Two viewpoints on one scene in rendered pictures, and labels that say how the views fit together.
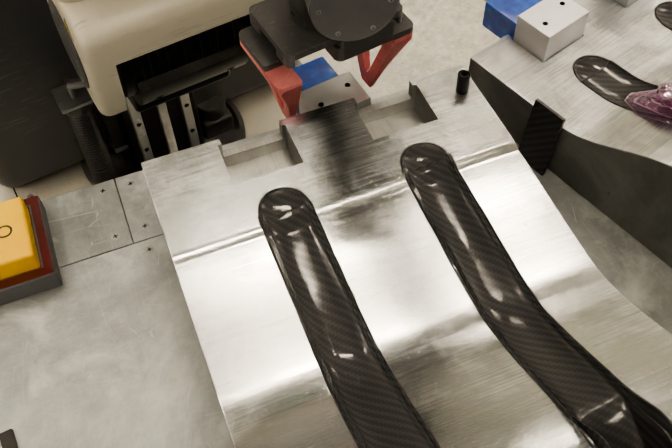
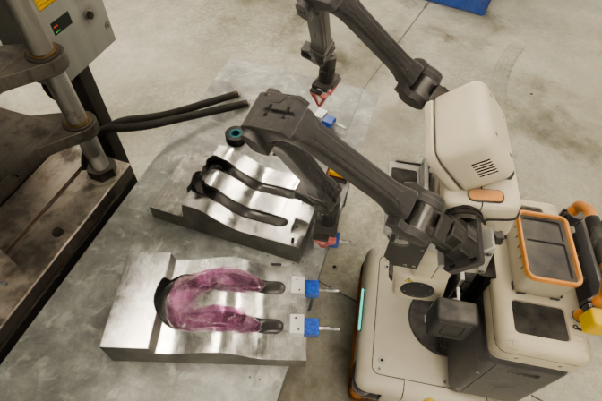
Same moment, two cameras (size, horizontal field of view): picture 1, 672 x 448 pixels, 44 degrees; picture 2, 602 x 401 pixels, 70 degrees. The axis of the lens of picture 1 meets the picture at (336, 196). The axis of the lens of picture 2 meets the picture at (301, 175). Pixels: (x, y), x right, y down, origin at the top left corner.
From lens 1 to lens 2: 1.21 m
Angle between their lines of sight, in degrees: 67
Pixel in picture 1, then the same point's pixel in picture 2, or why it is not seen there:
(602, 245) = not seen: hidden behind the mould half
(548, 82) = (285, 275)
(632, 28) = (282, 311)
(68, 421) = not seen: hidden behind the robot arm
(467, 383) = (237, 191)
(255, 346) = (273, 176)
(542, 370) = (229, 201)
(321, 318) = (270, 188)
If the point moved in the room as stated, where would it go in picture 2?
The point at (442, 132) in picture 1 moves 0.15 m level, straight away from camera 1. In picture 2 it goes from (286, 229) to (319, 265)
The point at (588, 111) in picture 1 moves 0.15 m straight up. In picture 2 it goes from (270, 274) to (268, 248)
